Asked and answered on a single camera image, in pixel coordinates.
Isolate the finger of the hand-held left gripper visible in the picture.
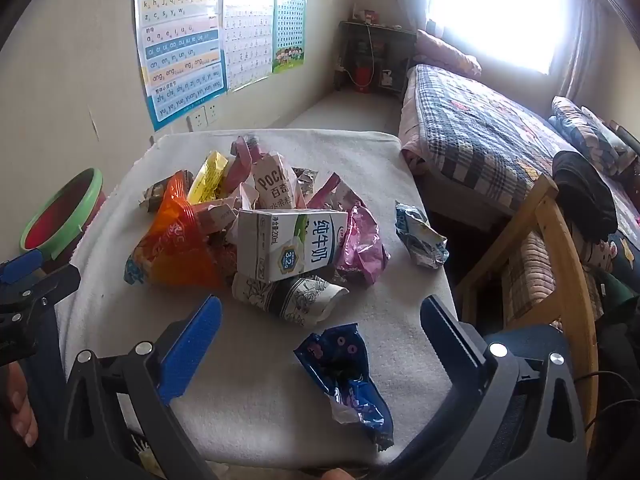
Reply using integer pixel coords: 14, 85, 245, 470
0, 249, 82, 366

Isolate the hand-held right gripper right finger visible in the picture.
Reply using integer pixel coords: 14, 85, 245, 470
420, 295, 588, 480

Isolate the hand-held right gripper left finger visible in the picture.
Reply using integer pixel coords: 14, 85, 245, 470
64, 295, 223, 480

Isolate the red bin with green rim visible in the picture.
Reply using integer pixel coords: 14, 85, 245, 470
19, 167, 107, 261

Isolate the dark blue snack wrapper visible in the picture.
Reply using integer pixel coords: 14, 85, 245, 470
293, 323, 395, 451

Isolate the white milk carton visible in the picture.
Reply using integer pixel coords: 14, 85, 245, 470
236, 208, 349, 283

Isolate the person's left hand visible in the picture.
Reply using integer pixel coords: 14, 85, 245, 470
0, 360, 39, 448

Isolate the brown floral wrapper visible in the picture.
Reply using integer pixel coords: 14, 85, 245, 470
207, 232, 240, 281

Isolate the person's left leg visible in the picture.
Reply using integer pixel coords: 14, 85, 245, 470
25, 305, 69, 461

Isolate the blue white wrapper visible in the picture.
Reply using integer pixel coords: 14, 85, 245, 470
394, 200, 450, 269

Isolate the orange snack bag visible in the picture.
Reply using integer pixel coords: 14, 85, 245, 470
124, 170, 227, 289

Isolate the plaid chair cushion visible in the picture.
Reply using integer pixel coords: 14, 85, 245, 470
501, 230, 557, 332

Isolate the black and white crumpled wrapper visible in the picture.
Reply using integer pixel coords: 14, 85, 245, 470
231, 272, 350, 330

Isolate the pink foil wrapper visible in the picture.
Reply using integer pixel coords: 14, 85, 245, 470
334, 203, 391, 287

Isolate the wooden chair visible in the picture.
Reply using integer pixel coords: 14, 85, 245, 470
454, 172, 601, 456

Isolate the brown silver wrapper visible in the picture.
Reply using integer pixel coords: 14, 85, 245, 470
139, 170, 196, 214

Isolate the yellow snack packet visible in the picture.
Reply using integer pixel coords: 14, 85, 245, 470
187, 151, 230, 206

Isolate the pink white snack bag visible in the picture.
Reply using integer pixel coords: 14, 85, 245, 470
306, 172, 368, 212

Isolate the pink cartoon printed pillow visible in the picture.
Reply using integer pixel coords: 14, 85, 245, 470
582, 234, 640, 283

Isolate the pink white snack box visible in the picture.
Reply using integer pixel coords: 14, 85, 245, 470
251, 152, 302, 211

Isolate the black clothing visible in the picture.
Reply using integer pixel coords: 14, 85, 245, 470
552, 151, 619, 242

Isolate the silver foil wrapper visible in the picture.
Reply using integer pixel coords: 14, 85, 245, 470
292, 167, 319, 197

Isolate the pink magenta wrapper at back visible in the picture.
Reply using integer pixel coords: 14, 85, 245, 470
230, 132, 262, 191

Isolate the bed with plaid quilt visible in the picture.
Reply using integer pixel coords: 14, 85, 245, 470
407, 63, 640, 261

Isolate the pink blanket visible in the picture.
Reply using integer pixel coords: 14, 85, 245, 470
399, 74, 437, 171

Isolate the floral pillow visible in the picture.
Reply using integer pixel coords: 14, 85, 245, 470
550, 96, 638, 177

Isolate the dark bed headboard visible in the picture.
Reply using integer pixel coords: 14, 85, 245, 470
609, 120, 640, 162

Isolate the dark shelf unit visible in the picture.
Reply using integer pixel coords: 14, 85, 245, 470
339, 20, 418, 97

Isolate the bright window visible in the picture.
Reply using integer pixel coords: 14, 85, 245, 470
429, 0, 568, 77

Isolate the curtain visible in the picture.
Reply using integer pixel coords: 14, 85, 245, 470
557, 0, 640, 107

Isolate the black cable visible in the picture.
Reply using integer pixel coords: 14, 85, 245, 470
572, 370, 640, 443

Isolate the blue alphabet wall poster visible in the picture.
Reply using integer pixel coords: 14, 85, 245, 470
132, 0, 229, 133

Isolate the white chart wall poster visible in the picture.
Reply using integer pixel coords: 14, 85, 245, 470
221, 0, 277, 95

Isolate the green chart wall poster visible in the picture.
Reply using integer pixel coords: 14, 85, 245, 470
272, 0, 308, 75

